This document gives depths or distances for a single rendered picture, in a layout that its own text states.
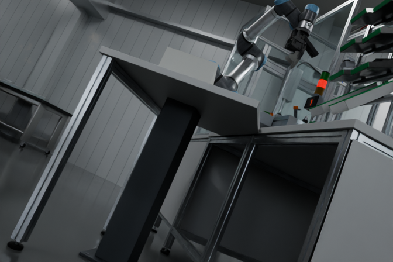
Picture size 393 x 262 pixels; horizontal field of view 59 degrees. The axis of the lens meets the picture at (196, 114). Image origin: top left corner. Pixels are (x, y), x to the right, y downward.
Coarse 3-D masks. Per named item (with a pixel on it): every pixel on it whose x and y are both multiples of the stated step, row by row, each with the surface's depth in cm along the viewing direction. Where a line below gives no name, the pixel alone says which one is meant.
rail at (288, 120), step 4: (280, 116) 173; (284, 116) 169; (288, 116) 165; (292, 116) 164; (276, 120) 176; (280, 120) 173; (284, 120) 168; (288, 120) 164; (292, 120) 164; (296, 120) 165; (272, 124) 178; (276, 124) 173; (280, 124) 169; (284, 124) 165; (288, 124) 164; (292, 124) 164
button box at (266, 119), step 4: (260, 112) 180; (264, 112) 177; (260, 116) 178; (264, 116) 177; (268, 116) 178; (272, 116) 178; (260, 120) 176; (264, 120) 177; (268, 120) 178; (272, 120) 178; (260, 124) 180; (264, 124) 177; (268, 124) 177
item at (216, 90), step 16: (128, 64) 146; (144, 64) 141; (144, 80) 162; (160, 80) 149; (176, 80) 138; (192, 80) 135; (160, 96) 183; (176, 96) 167; (192, 96) 153; (208, 96) 142; (224, 96) 132; (240, 96) 130; (208, 112) 170; (224, 112) 156; (240, 112) 144; (256, 112) 134; (208, 128) 214; (224, 128) 192; (240, 128) 174; (256, 128) 160
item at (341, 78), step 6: (378, 60) 157; (342, 72) 156; (348, 72) 155; (330, 78) 166; (336, 78) 162; (342, 78) 162; (348, 78) 162; (354, 78) 163; (360, 78) 163; (390, 78) 165
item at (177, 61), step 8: (168, 48) 180; (168, 56) 179; (176, 56) 178; (184, 56) 177; (192, 56) 176; (160, 64) 178; (168, 64) 177; (176, 64) 177; (184, 64) 176; (192, 64) 175; (200, 64) 175; (208, 64) 174; (216, 64) 173; (184, 72) 175; (192, 72) 174; (200, 72) 173; (208, 72) 173; (208, 80) 172
